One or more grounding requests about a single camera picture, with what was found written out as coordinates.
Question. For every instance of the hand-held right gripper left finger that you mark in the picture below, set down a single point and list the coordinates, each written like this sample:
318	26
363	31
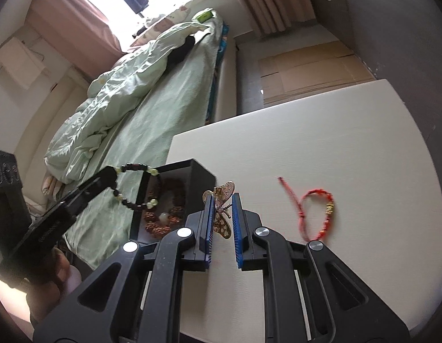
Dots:
208	228

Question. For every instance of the cartoon printed bed sheet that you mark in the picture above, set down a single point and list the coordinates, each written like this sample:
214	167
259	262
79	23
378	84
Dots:
221	43

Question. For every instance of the green box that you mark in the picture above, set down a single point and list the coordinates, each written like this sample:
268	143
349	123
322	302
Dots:
203	16

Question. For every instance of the white hanging cloth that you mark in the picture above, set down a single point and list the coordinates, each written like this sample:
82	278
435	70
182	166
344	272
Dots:
13	60

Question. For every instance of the white bed base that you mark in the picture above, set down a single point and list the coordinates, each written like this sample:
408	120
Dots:
228	85

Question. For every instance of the green duvet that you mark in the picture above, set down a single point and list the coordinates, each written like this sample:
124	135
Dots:
110	100

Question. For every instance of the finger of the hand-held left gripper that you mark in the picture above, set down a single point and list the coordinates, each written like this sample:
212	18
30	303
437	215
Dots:
96	184

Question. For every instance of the dark grey wardrobe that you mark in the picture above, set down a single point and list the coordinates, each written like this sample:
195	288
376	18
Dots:
385	14

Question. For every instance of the bed with green sheet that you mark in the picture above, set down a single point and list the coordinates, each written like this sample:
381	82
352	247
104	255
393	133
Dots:
163	114

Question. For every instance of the pink pillow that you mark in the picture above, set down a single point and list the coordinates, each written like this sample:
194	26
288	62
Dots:
51	185

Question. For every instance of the black item on bed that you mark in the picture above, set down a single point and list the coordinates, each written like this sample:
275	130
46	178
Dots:
181	51

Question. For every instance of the cream bed headboard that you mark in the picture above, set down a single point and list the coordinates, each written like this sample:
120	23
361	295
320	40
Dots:
46	125

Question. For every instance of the patterned window seat cushion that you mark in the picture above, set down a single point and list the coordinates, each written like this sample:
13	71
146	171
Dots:
178	10

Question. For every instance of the pink curtain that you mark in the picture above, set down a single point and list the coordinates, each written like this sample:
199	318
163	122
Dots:
81	18
271	0

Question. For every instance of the person's left hand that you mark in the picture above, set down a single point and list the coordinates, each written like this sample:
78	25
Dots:
65	275

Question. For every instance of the gold butterfly brooch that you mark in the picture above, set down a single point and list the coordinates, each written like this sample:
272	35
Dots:
226	189

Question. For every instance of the black jewelry box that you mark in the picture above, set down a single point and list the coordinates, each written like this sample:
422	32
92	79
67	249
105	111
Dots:
201	173

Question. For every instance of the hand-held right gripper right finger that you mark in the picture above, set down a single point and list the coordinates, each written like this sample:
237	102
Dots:
237	228

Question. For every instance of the flat cardboard sheet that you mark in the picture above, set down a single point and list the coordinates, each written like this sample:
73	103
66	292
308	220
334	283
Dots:
313	68

